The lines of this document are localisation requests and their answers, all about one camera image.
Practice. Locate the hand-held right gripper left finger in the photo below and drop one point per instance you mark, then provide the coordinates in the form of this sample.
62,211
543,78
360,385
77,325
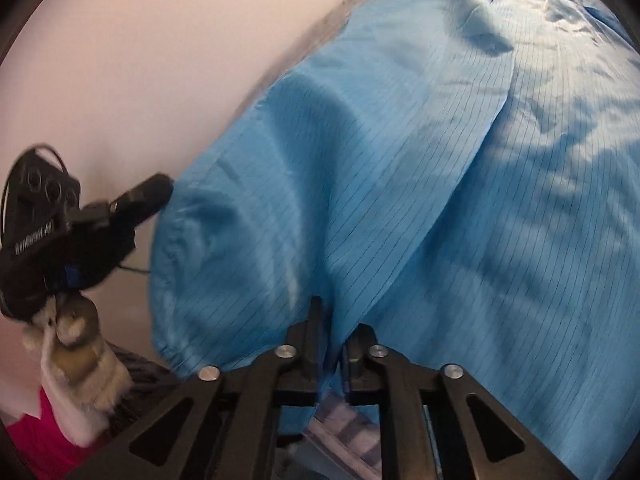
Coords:
315,345

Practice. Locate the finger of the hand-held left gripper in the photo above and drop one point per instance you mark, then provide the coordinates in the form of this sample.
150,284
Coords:
145,192

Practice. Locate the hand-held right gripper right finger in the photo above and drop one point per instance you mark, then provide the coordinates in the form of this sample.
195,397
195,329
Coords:
354,360

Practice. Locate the blue pinstriped coverall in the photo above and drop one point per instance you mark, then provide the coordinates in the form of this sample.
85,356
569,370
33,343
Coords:
400,185

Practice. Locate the dark cloth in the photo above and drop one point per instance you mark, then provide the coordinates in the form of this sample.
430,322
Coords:
145,380

